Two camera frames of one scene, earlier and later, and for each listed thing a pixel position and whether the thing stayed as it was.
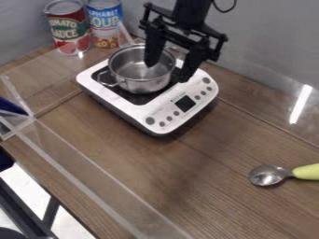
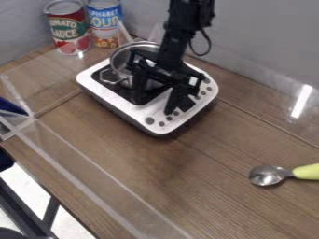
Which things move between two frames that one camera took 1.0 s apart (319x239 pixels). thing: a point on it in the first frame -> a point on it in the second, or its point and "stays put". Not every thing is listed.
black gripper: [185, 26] -> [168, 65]
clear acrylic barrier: [57, 196] stays put
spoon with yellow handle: [270, 175] stays put
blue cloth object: [11, 106] stays put
